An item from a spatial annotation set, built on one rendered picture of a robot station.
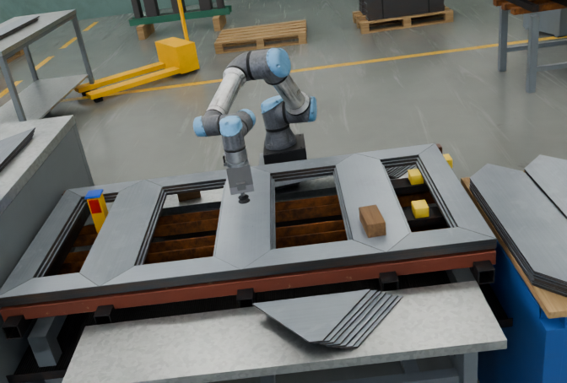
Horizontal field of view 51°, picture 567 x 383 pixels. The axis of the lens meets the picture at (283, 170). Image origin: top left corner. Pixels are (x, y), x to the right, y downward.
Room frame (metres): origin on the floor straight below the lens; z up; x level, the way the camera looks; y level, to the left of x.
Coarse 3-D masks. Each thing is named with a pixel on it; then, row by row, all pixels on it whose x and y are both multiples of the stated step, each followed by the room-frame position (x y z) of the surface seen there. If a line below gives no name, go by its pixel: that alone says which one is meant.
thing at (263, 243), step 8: (240, 240) 1.69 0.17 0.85; (248, 240) 1.68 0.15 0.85; (256, 240) 1.68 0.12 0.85; (264, 240) 1.67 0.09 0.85; (216, 248) 1.66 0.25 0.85; (224, 248) 1.66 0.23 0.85; (232, 248) 1.65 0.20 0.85; (240, 248) 1.64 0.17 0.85; (248, 248) 1.64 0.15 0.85; (256, 248) 1.63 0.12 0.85; (264, 248) 1.62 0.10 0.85
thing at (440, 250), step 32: (320, 160) 2.22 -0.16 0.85; (384, 160) 2.15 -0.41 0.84; (416, 160) 2.14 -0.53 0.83; (160, 192) 2.15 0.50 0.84; (448, 224) 1.65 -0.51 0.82; (352, 256) 1.51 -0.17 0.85; (384, 256) 1.51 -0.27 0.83; (416, 256) 1.51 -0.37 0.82; (96, 288) 1.54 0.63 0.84; (128, 288) 1.54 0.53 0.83; (160, 288) 1.54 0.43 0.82
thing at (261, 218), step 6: (240, 216) 1.85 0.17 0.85; (246, 216) 1.85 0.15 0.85; (252, 216) 1.84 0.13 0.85; (258, 216) 1.84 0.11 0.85; (264, 216) 1.83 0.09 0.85; (222, 222) 1.83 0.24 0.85; (228, 222) 1.82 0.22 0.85; (234, 222) 1.82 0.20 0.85; (240, 222) 1.81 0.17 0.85; (246, 222) 1.81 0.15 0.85; (252, 222) 1.80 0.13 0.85; (258, 222) 1.79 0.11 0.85; (264, 222) 1.79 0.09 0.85; (270, 222) 1.78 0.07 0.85; (222, 228) 1.79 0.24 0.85; (228, 228) 1.78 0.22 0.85; (234, 228) 1.78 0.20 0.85
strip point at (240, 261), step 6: (246, 252) 1.61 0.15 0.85; (252, 252) 1.61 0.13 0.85; (258, 252) 1.60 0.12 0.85; (264, 252) 1.60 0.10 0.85; (222, 258) 1.60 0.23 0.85; (228, 258) 1.59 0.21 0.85; (234, 258) 1.59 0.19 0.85; (240, 258) 1.58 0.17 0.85; (246, 258) 1.58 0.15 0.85; (252, 258) 1.57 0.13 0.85; (234, 264) 1.56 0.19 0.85; (240, 264) 1.55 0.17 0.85; (246, 264) 1.55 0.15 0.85
